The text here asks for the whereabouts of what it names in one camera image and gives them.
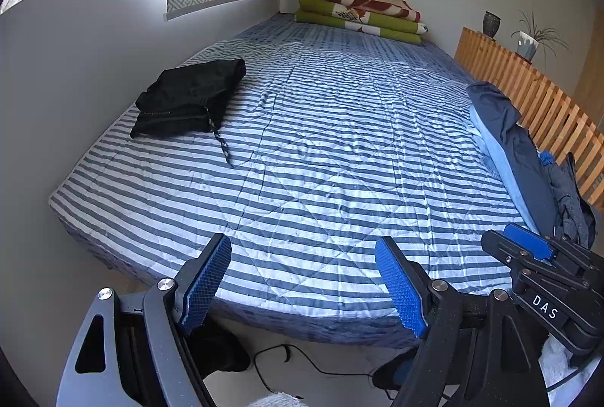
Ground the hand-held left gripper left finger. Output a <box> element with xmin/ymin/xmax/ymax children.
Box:
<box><xmin>55</xmin><ymin>233</ymin><xmax>233</xmax><ymax>407</ymax></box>

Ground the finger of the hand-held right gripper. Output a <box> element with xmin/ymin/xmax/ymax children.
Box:
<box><xmin>481</xmin><ymin>230</ymin><xmax>524</xmax><ymax>268</ymax></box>
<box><xmin>503</xmin><ymin>223</ymin><xmax>554</xmax><ymax>261</ymax></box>

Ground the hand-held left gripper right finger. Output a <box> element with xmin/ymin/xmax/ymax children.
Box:
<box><xmin>374</xmin><ymin>236</ymin><xmax>550</xmax><ymax>407</ymax></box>

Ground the black garment with yellow print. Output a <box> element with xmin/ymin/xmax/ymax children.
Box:
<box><xmin>135</xmin><ymin>59</ymin><xmax>247</xmax><ymax>167</ymax></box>

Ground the grey knitted garment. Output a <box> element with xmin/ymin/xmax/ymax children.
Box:
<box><xmin>547</xmin><ymin>162</ymin><xmax>596</xmax><ymax>247</ymax></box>

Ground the white fluffy cloth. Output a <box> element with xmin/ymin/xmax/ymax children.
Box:
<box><xmin>538</xmin><ymin>334</ymin><xmax>574</xmax><ymax>407</ymax></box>
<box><xmin>245</xmin><ymin>392</ymin><xmax>303</xmax><ymax>407</ymax></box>

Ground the black and blue shoe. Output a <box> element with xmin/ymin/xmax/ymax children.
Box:
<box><xmin>373</xmin><ymin>350</ymin><xmax>421</xmax><ymax>391</ymax></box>

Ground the navy blue garment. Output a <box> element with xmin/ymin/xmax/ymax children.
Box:
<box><xmin>466</xmin><ymin>81</ymin><xmax>558</xmax><ymax>233</ymax></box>

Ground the bed with blue striped quilt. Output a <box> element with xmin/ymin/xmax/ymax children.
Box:
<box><xmin>48</xmin><ymin>13</ymin><xmax>543</xmax><ymax>348</ymax></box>

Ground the wooden door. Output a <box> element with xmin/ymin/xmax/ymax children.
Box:
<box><xmin>573</xmin><ymin>17</ymin><xmax>604</xmax><ymax>125</ymax></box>

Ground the potted plant in white pot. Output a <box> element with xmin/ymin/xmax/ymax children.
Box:
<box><xmin>511</xmin><ymin>11</ymin><xmax>569</xmax><ymax>62</ymax></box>

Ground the dark ceramic vase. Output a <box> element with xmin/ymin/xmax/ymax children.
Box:
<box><xmin>482</xmin><ymin>11</ymin><xmax>501</xmax><ymax>39</ymax></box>

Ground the red floral folded blanket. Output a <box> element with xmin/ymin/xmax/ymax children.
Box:
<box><xmin>315</xmin><ymin>0</ymin><xmax>422</xmax><ymax>23</ymax></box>

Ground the green folded quilt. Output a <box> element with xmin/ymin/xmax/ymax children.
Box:
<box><xmin>295</xmin><ymin>0</ymin><xmax>428</xmax><ymax>45</ymax></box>

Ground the black cable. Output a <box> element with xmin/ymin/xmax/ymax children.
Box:
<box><xmin>254</xmin><ymin>343</ymin><xmax>392</xmax><ymax>393</ymax></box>

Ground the wooden slatted rail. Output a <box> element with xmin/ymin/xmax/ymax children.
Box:
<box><xmin>454</xmin><ymin>27</ymin><xmax>604</xmax><ymax>210</ymax></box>

